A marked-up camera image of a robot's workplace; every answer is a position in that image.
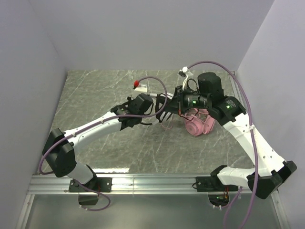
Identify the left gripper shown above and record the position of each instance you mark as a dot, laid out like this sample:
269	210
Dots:
130	120

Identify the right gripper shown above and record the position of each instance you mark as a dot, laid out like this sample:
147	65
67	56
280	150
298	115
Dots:
179	99

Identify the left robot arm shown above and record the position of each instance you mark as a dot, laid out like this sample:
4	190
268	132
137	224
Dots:
61	147

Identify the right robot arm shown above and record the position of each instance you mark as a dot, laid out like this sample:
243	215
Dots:
270	170

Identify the pink headphones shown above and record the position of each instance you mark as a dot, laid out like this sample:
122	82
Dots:
198	122

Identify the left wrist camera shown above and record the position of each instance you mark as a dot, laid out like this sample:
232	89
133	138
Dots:
140	87

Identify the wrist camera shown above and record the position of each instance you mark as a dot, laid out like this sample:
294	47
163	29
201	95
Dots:
186	74
140	87

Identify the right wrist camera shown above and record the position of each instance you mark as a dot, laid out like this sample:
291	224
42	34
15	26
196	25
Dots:
186	74

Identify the aluminium front rail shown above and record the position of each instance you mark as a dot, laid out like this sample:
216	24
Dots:
122	183

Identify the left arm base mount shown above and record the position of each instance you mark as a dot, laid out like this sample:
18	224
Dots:
89	194

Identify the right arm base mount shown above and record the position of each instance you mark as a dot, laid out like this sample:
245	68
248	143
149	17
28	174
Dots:
218	194

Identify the aluminium left side rail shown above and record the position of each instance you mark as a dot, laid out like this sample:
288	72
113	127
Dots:
25	212

